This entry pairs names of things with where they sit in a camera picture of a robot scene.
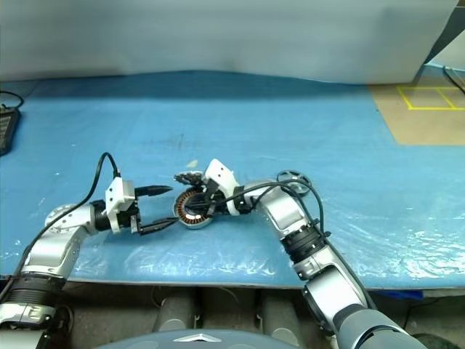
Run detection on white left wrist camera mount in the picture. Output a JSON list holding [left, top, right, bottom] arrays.
[[105, 177, 137, 234]]

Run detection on round motor housing copper windings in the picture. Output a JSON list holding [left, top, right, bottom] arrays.
[[171, 188, 216, 230]]

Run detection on spoked silver rotor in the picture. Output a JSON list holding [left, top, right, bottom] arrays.
[[276, 168, 314, 199]]

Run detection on thin dark cable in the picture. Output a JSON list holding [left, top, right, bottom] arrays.
[[442, 65, 465, 95]]

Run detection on black device cable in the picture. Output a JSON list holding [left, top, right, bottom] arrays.
[[0, 90, 25, 111]]

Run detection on black flat device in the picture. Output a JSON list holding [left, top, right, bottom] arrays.
[[0, 105, 23, 158]]

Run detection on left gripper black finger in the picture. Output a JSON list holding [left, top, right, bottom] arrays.
[[134, 185, 174, 198], [139, 217, 179, 237]]

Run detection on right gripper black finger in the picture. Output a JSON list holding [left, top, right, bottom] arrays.
[[175, 174, 209, 190], [186, 198, 210, 216]]

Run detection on grey rounded cylinder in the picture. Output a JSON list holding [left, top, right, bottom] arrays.
[[155, 289, 199, 334], [259, 290, 303, 347]]

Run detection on blue plastic table mat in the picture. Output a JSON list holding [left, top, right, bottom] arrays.
[[0, 69, 465, 290]]

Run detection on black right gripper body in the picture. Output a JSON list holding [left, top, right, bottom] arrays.
[[204, 180, 234, 219]]

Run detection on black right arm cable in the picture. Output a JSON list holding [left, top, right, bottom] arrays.
[[214, 180, 330, 241]]

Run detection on white backdrop board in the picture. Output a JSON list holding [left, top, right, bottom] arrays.
[[0, 0, 463, 87]]

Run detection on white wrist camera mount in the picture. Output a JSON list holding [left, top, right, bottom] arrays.
[[201, 158, 238, 216], [105, 177, 137, 234]]

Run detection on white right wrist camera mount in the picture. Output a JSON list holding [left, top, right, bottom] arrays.
[[201, 158, 238, 216]]

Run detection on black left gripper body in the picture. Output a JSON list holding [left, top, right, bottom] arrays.
[[118, 198, 144, 236]]

